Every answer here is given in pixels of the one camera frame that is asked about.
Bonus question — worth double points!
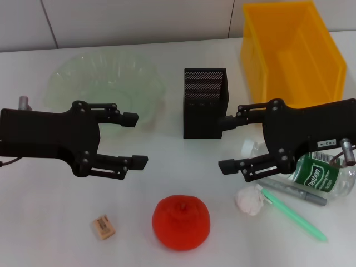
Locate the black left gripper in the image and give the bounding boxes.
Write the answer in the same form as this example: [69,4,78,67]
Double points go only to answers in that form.
[0,101,149,181]

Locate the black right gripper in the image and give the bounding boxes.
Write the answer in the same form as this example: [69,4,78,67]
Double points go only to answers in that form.
[217,98,356,184]

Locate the white paper ball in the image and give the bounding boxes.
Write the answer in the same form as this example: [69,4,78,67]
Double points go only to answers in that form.
[235,185,265,217]

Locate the clear water bottle green label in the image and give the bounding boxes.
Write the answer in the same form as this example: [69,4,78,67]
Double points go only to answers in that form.
[240,139,356,200]

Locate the black mesh pen holder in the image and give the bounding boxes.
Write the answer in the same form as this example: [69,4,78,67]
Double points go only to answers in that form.
[182,67,229,139]

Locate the grey marker pen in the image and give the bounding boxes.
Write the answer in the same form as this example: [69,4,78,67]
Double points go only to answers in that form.
[258,177,328,207]

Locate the clear green glass fruit plate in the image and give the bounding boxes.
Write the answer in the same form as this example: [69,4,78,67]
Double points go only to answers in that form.
[43,52,167,137]

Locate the beige eraser block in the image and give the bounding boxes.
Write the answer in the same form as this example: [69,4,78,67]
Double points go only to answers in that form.
[92,213,116,240]

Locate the mint green pen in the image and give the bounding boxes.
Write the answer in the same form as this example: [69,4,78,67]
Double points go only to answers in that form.
[257,185,328,242]

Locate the yellow plastic bin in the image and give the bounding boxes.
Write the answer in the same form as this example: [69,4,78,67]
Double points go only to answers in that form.
[240,1,348,110]

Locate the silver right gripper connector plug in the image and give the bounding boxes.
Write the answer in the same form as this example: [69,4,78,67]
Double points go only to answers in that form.
[341,137,356,165]

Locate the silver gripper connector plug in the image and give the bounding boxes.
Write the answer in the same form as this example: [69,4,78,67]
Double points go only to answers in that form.
[341,137,356,165]
[18,96,32,111]

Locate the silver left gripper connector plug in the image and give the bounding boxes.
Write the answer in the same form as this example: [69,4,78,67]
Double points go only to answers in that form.
[18,96,32,111]

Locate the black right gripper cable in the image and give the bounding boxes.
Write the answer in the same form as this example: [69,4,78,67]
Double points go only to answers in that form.
[329,150,356,168]

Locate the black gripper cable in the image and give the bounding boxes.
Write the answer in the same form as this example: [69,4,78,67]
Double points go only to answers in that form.
[0,156,22,167]
[329,150,356,168]

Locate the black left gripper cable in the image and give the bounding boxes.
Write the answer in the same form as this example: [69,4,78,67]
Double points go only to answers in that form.
[0,156,22,167]

